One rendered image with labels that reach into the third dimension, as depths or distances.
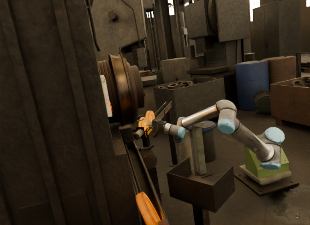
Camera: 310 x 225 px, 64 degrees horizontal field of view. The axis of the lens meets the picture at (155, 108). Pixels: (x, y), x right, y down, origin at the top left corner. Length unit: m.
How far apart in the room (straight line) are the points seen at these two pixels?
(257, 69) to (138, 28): 2.22
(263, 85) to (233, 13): 1.46
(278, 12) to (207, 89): 2.77
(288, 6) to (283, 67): 1.74
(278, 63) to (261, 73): 0.39
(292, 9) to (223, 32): 2.01
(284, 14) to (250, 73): 1.94
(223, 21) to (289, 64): 1.41
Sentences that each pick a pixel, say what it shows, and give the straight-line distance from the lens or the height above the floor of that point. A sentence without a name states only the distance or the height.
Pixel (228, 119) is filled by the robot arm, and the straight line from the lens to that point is 1.73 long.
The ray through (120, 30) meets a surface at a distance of 4.29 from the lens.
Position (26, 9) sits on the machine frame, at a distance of 1.16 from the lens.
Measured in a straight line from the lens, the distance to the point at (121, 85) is 1.39.
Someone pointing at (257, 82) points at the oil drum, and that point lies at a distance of 4.83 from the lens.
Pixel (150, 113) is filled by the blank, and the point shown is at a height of 0.78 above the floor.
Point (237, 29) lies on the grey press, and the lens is 5.22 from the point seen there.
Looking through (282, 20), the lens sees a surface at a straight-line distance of 6.25.
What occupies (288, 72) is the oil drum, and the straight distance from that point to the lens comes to 5.14.
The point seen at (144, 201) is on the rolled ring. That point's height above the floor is 0.77.
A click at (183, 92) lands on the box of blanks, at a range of 3.82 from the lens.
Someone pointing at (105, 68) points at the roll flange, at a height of 1.27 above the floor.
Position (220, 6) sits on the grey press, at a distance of 4.93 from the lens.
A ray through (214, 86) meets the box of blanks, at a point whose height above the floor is 0.64.
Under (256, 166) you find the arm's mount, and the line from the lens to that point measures 2.38.
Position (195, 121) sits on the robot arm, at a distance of 2.07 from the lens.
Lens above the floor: 1.32
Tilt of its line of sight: 13 degrees down
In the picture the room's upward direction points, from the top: 9 degrees counter-clockwise
